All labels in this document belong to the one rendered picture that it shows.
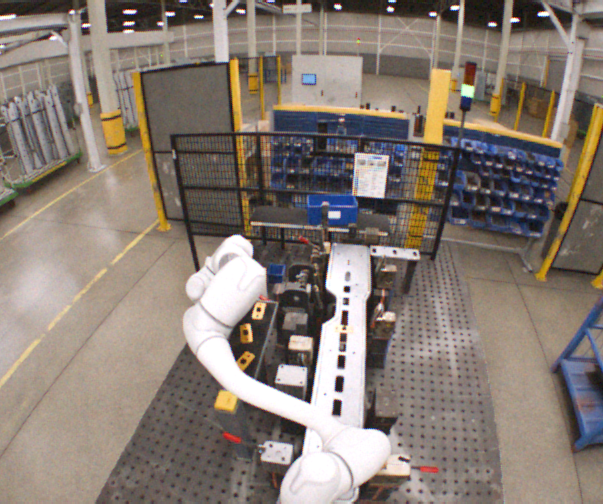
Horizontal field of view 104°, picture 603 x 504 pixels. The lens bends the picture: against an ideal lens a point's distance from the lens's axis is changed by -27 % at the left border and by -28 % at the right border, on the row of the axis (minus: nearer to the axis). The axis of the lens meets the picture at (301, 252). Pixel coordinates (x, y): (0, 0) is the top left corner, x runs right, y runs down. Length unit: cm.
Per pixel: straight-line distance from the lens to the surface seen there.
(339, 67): 783
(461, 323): 202
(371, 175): 208
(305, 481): 65
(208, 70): 336
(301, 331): 133
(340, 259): 177
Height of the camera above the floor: 203
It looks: 35 degrees down
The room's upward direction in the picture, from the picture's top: straight up
